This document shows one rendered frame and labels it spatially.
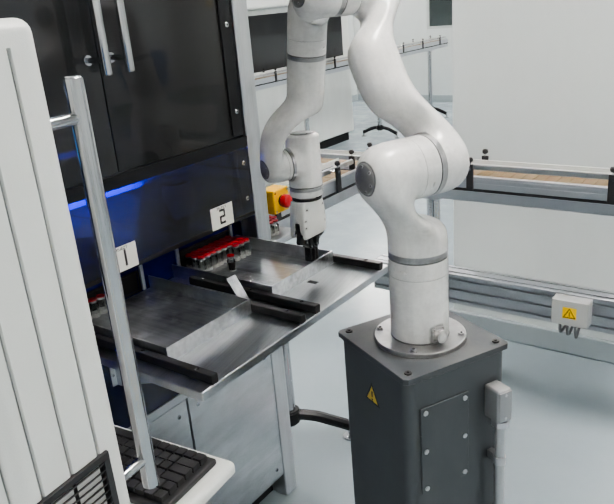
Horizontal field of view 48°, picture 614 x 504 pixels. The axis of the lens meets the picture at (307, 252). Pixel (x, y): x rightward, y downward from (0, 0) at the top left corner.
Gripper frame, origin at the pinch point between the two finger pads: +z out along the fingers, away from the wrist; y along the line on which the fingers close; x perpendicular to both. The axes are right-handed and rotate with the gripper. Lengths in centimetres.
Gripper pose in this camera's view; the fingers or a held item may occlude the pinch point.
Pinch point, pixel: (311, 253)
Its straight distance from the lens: 177.7
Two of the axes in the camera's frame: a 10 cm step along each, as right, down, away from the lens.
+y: -5.8, 3.2, -7.5
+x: 8.1, 1.4, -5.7
